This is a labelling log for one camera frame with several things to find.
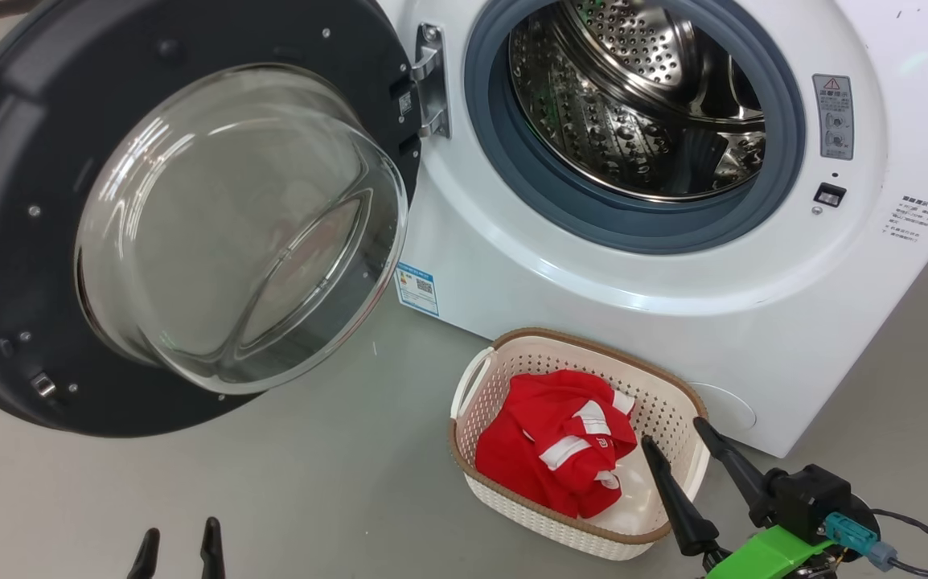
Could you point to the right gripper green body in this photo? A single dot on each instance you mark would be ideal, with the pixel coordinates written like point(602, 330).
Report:
point(765, 555)

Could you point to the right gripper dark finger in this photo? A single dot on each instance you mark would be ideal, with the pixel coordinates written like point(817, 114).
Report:
point(733, 462)
point(677, 503)

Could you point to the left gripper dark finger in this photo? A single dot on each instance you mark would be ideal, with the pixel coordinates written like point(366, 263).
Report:
point(145, 559)
point(212, 551)

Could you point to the red and white garment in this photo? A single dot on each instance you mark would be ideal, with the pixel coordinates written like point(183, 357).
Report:
point(544, 450)

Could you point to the black round glass washer door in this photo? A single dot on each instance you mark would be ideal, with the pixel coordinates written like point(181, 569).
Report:
point(14, 161)

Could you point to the cream perforated laundry basket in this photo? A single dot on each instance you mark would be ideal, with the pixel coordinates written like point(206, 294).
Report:
point(528, 519)

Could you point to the white front-load washing machine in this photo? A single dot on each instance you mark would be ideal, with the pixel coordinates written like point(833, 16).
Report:
point(593, 281)

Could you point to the printed text label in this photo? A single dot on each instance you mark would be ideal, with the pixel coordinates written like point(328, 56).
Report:
point(909, 217)

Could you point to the stainless steel washer drum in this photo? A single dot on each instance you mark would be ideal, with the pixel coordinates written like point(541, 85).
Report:
point(625, 104)

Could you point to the metal door hinge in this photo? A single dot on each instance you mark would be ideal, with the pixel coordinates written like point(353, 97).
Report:
point(432, 88)

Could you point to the round drain filter cover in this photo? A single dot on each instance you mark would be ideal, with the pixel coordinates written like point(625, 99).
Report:
point(729, 406)

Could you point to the blue energy label sticker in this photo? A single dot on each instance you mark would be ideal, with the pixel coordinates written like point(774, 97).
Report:
point(417, 288)

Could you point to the grey warning label sticker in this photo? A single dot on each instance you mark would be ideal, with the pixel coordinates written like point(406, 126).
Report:
point(833, 117)

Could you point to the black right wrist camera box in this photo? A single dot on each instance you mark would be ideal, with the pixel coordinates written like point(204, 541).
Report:
point(806, 498)

